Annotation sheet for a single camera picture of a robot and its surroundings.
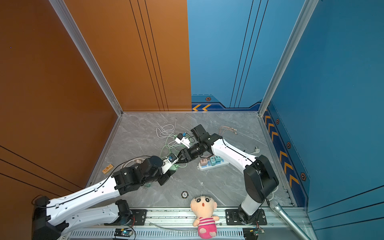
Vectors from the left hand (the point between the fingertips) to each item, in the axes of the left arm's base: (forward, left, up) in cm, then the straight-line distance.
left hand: (173, 166), depth 75 cm
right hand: (+2, -3, +2) cm, 4 cm away
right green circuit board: (-26, -38, -15) cm, 49 cm away
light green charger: (-1, -2, +2) cm, 3 cm away
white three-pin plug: (+17, -51, -13) cm, 56 cm away
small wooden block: (+4, +42, -14) cm, 45 cm away
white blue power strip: (+8, -28, -12) cm, 31 cm away
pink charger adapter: (+6, -16, -8) cm, 19 cm away
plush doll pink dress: (-17, -15, -7) cm, 24 cm away
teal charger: (+7, -21, -7) cm, 23 cm away
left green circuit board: (-27, +23, -16) cm, 39 cm away
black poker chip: (-9, -5, -15) cm, 19 cm away
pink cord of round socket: (+10, +26, -15) cm, 32 cm away
